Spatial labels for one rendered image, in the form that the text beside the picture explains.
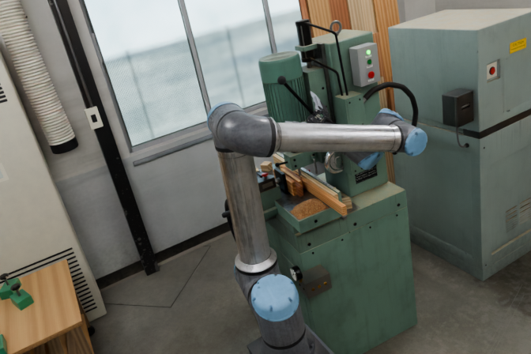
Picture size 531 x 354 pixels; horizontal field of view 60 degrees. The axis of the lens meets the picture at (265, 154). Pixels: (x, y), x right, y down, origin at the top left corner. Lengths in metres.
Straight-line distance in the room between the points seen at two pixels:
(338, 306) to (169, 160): 1.63
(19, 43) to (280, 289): 1.98
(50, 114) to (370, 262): 1.92
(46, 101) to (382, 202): 1.91
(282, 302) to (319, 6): 2.46
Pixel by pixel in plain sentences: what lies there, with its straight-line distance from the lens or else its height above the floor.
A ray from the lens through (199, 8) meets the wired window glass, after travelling 3.32.
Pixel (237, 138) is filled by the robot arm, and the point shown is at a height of 1.44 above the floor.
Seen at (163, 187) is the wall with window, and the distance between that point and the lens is 3.35.
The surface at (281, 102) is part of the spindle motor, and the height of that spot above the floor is 1.33.
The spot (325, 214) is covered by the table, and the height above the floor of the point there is 0.88.
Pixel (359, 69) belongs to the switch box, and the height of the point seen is 1.40.
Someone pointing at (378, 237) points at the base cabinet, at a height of 0.62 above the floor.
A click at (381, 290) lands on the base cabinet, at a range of 2.39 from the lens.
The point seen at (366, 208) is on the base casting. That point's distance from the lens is 2.11.
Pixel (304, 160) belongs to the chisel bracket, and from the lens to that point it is 2.07.
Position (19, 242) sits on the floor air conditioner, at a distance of 3.01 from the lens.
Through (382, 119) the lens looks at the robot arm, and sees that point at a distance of 1.64.
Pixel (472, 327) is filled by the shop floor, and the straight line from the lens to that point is 2.69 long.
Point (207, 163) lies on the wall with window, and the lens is 3.40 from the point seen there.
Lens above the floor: 1.86
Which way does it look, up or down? 22 degrees down
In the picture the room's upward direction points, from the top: 12 degrees counter-clockwise
